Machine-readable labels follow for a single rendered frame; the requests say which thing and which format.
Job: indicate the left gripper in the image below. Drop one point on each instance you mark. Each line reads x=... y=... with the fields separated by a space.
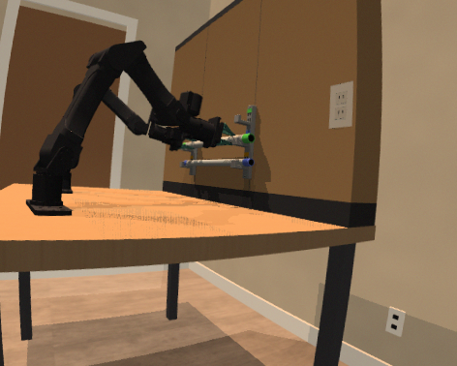
x=180 y=145

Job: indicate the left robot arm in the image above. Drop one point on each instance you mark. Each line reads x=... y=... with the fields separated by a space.
x=134 y=122

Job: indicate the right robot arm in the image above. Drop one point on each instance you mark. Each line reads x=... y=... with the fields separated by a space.
x=62 y=148

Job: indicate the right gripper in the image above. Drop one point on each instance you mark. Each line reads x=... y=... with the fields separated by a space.
x=213 y=133

